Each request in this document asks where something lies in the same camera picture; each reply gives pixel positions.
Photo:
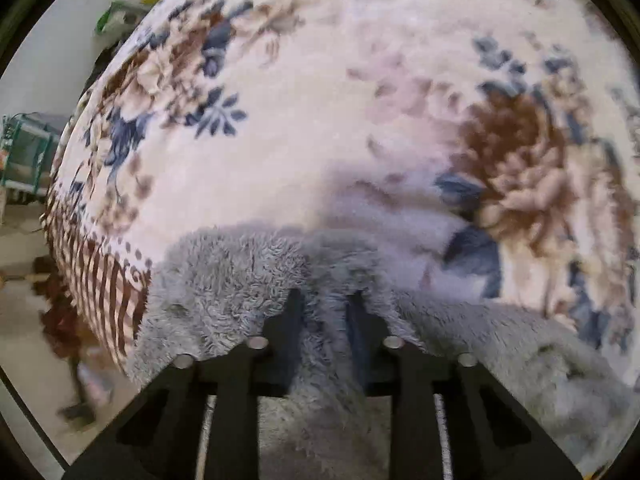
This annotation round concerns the green and white bag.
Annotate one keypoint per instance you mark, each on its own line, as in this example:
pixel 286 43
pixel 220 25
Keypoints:
pixel 117 17

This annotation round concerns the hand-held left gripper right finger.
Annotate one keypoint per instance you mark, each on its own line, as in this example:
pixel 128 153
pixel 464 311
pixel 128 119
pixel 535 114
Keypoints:
pixel 361 332

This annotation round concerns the grey fluffy towel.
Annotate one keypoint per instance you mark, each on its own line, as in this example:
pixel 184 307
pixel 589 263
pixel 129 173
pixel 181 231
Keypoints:
pixel 225 280

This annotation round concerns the floral printed blanket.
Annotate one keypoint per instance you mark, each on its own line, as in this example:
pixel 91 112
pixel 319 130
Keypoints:
pixel 325 110

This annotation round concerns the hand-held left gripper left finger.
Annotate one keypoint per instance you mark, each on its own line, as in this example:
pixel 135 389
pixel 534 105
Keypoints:
pixel 282 332

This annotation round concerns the green metal rack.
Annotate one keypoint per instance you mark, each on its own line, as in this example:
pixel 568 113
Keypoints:
pixel 30 145

